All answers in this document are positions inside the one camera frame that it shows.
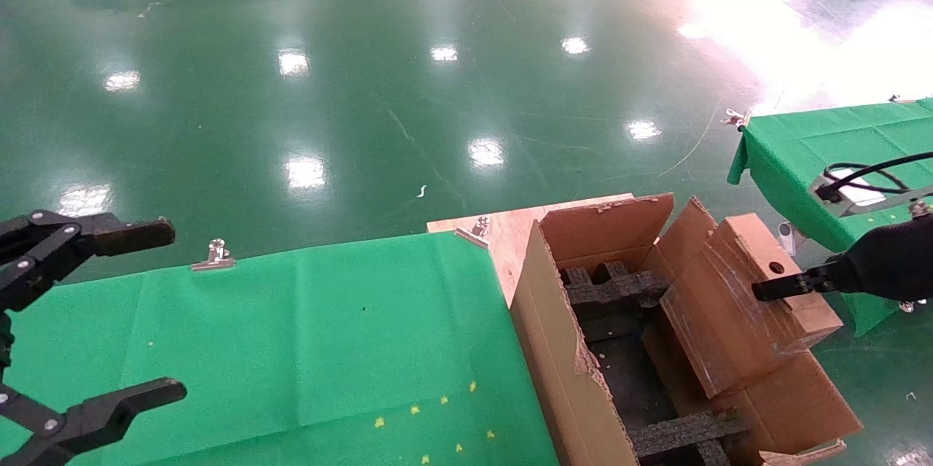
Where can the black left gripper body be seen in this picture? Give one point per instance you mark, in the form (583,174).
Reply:
(4,342)

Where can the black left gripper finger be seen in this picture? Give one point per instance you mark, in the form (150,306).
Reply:
(109,411)
(124,234)

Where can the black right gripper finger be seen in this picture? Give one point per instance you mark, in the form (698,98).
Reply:
(791,285)

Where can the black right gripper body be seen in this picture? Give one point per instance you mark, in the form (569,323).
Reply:
(889,262)

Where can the small brown cardboard box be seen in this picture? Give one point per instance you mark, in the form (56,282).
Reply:
(729,320)

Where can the large open cardboard carton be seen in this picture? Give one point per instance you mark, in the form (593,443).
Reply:
(561,349)

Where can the green tablecloth with hanging corner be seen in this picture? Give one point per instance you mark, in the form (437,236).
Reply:
(802,145)

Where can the large green tablecloth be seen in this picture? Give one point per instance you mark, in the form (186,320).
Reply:
(255,342)

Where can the black foam insert block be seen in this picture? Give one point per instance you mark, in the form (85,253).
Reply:
(619,291)

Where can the black foam insert strip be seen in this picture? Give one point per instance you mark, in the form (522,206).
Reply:
(678,437)

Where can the white table leg bracket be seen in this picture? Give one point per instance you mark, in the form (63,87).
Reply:
(787,236)

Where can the silver camera mounting bracket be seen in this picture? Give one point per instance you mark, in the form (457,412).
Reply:
(853,209)

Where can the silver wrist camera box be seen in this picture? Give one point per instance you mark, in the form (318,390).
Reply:
(871,190)

